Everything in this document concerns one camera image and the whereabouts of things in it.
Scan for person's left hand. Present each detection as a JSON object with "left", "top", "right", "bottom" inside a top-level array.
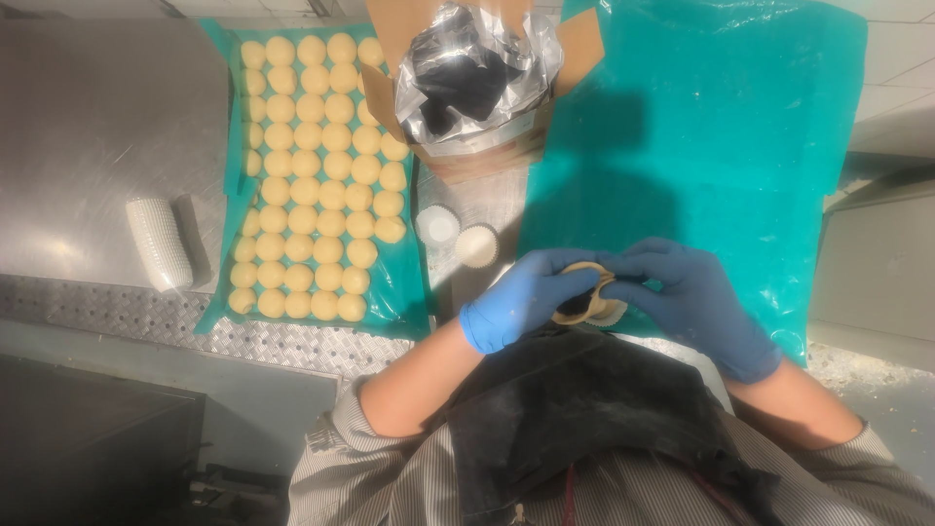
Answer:
[{"left": 459, "top": 247, "right": 607, "bottom": 356}]

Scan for person's right hand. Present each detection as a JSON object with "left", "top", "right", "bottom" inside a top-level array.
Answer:
[{"left": 598, "top": 237, "right": 784, "bottom": 385}]

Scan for dough with dark filling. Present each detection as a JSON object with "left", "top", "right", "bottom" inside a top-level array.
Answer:
[{"left": 551, "top": 261, "right": 619, "bottom": 327}]

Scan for white paper baking cup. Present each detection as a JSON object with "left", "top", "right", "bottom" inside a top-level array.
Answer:
[
  {"left": 584, "top": 298, "right": 629, "bottom": 328},
  {"left": 415, "top": 204, "right": 462, "bottom": 247},
  {"left": 453, "top": 222, "right": 501, "bottom": 270}
]

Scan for large teal plastic sheet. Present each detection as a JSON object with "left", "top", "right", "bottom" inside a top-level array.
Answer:
[{"left": 514, "top": 0, "right": 870, "bottom": 368}]

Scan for black apron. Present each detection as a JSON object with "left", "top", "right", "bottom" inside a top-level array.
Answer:
[{"left": 427, "top": 323, "right": 783, "bottom": 526}]

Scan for small teal plastic sheet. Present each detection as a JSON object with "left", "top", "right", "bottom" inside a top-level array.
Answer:
[{"left": 193, "top": 18, "right": 432, "bottom": 342}]

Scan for dark filling paste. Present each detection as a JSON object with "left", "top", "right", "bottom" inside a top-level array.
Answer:
[{"left": 418, "top": 28, "right": 524, "bottom": 137}]

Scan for brown cardboard box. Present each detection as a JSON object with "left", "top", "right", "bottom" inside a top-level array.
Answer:
[{"left": 359, "top": 0, "right": 606, "bottom": 185}]

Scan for clear plastic liner bag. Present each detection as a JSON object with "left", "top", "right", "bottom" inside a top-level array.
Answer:
[{"left": 393, "top": 2, "right": 565, "bottom": 145}]

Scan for rows of yellow dough balls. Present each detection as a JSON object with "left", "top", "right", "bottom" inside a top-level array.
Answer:
[{"left": 227, "top": 32, "right": 411, "bottom": 323}]

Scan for grey striped shirt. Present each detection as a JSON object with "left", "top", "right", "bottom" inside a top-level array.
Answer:
[{"left": 287, "top": 376, "right": 935, "bottom": 526}]

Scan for stack of white paper cups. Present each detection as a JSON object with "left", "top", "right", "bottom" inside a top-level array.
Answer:
[{"left": 125, "top": 196, "right": 195, "bottom": 294}]

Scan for black cabinet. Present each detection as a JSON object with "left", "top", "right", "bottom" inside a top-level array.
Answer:
[{"left": 0, "top": 354, "right": 207, "bottom": 526}]

